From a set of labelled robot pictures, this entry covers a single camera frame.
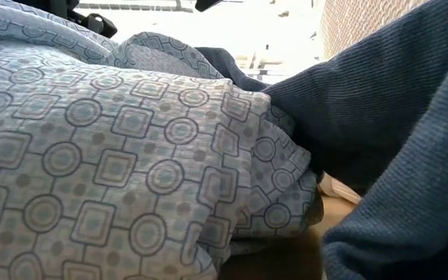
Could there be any dark blue knit sweater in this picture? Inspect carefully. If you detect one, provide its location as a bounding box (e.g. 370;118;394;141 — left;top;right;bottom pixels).
194;0;448;280

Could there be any white perforated plastic basket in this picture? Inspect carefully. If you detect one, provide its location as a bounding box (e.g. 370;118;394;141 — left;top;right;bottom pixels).
319;0;429;61

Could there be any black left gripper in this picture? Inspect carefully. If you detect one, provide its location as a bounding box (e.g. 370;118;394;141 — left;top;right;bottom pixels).
13;0;118;39

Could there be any light blue geometric patterned garment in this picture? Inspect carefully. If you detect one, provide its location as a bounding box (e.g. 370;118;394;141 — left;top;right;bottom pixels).
0;0;325;280

